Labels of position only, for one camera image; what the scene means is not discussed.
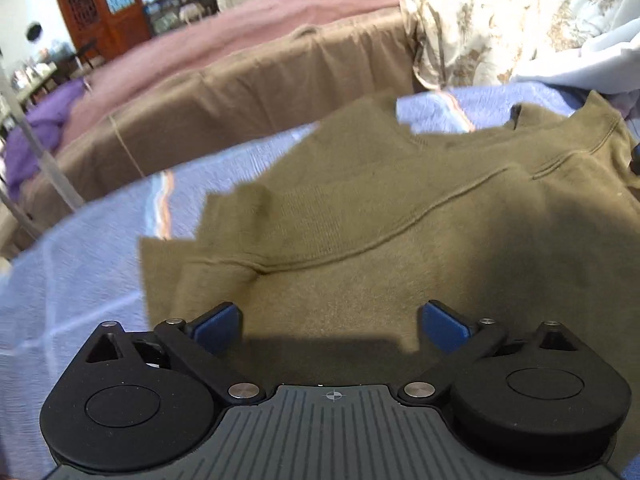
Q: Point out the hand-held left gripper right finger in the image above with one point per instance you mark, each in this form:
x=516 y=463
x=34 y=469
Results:
x=445 y=330

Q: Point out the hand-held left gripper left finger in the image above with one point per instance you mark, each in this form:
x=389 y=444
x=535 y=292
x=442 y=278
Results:
x=216 y=327

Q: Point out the olive green sweatshirt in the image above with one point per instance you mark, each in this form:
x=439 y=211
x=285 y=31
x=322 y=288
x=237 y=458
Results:
x=400 y=220

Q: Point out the brown covered bed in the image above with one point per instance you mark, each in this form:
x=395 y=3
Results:
x=225 y=95

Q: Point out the purple cloth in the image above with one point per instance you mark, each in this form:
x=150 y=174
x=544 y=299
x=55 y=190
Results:
x=37 y=135

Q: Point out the pink bed cover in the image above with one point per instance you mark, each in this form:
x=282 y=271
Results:
x=260 y=25

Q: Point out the floral beige quilt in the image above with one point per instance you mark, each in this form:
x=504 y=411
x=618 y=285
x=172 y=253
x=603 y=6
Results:
x=480 y=20

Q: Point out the dark display shelf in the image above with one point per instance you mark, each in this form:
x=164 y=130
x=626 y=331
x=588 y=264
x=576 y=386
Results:
x=175 y=7

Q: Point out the red-brown wooden cabinet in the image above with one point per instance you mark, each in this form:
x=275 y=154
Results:
x=97 y=10

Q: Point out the white metal tube frame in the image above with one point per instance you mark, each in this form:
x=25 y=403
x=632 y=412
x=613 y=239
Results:
x=45 y=160

